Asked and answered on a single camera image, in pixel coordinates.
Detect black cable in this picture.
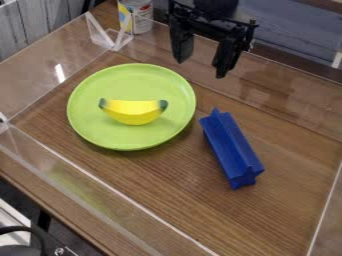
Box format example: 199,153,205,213
0,225,48,256

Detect yellow toy banana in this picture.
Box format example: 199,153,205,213
98,98,168,125

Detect green round plate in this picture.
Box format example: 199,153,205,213
66,63,196,151

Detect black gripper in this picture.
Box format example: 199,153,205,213
168,0,257,79

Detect clear acrylic corner bracket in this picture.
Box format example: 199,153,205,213
85,12,133,52

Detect clear acrylic front wall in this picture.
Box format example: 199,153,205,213
0,123,219,256

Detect blue star-shaped block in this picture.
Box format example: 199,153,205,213
199,109,264,190

